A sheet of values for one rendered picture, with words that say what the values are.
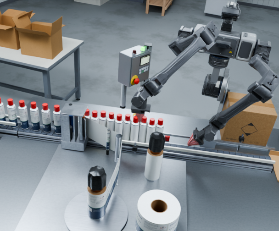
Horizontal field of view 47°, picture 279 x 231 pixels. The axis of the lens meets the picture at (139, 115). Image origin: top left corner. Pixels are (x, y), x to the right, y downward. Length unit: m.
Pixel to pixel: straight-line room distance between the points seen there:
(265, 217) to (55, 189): 1.14
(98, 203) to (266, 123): 1.24
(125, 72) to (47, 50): 1.65
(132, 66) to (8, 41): 2.09
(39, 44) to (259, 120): 2.20
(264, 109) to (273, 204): 0.62
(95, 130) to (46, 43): 1.57
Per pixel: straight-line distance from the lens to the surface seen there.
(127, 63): 1.80
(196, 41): 1.68
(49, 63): 3.30
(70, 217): 1.66
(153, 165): 1.76
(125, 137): 2.04
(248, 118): 2.20
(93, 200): 1.53
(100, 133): 1.95
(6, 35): 3.65
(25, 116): 2.17
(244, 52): 2.19
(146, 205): 1.53
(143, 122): 1.97
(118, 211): 1.67
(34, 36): 3.38
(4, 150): 2.17
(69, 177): 1.85
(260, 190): 2.06
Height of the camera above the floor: 2.19
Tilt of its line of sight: 34 degrees down
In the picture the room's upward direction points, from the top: 6 degrees clockwise
